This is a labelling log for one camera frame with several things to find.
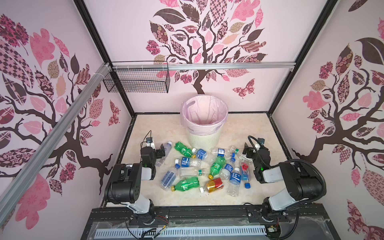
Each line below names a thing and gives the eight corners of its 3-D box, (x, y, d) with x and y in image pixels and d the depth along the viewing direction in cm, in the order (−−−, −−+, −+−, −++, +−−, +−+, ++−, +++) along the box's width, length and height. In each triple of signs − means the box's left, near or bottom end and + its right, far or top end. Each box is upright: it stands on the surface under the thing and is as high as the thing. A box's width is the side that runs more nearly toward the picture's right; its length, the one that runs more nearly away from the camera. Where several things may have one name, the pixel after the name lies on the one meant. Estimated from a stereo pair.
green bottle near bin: (174, 148, 101) (173, 144, 97) (179, 144, 103) (178, 140, 99) (191, 162, 94) (191, 158, 90) (196, 157, 96) (196, 153, 93)
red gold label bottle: (202, 197, 80) (203, 195, 77) (198, 188, 84) (199, 185, 80) (223, 188, 84) (224, 185, 80) (218, 179, 87) (219, 176, 83)
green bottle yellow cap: (204, 175, 87) (204, 173, 84) (219, 156, 95) (219, 154, 93) (212, 181, 85) (212, 179, 82) (226, 161, 93) (227, 159, 90)
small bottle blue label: (218, 176, 87) (218, 174, 84) (226, 158, 95) (227, 155, 92) (228, 181, 85) (229, 179, 82) (235, 162, 93) (236, 159, 90)
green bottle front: (173, 195, 81) (171, 192, 77) (171, 185, 85) (170, 182, 81) (200, 186, 84) (200, 183, 80) (197, 177, 88) (197, 174, 84)
